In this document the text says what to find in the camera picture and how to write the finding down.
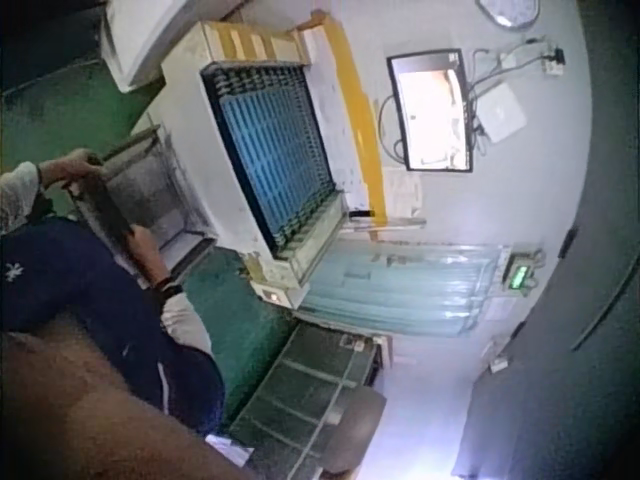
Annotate round wall clock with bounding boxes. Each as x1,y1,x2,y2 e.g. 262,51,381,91
474,0,542,29

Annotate white paper sheet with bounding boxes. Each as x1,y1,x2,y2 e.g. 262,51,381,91
203,432,257,469

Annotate dark grey tray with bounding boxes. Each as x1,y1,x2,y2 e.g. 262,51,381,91
63,149,151,281

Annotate green display box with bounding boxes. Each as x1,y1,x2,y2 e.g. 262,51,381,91
501,249,540,297

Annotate person's left hand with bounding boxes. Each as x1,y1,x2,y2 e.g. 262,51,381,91
38,147,107,190

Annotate yellow post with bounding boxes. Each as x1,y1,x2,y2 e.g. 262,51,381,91
299,9,389,222

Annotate white wall power socket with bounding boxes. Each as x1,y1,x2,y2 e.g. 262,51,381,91
539,45,567,77

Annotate blue grid rack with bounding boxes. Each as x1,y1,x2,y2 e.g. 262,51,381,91
199,62,345,255

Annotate grey door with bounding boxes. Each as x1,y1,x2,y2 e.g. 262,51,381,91
449,49,640,480

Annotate large white machine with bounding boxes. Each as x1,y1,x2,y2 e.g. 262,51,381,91
130,19,352,311

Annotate person's right hand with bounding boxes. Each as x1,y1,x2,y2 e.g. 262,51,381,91
124,223,171,291

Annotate white mini computer box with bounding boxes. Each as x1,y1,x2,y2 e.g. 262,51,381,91
477,80,528,145

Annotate clear plastic strip curtain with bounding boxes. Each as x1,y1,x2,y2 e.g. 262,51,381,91
302,235,506,339

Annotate white button control box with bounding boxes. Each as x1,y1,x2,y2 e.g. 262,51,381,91
248,278,302,310

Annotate grey round drum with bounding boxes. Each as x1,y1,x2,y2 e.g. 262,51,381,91
319,384,389,476

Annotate black wrist band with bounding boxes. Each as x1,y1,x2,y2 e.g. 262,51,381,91
152,279,185,304

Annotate white paper sheets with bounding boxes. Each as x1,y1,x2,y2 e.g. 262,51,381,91
383,168,427,219

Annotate white curved housing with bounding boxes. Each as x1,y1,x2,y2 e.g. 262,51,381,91
98,0,204,94

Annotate black framed monitor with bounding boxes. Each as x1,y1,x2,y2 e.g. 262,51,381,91
385,47,475,174

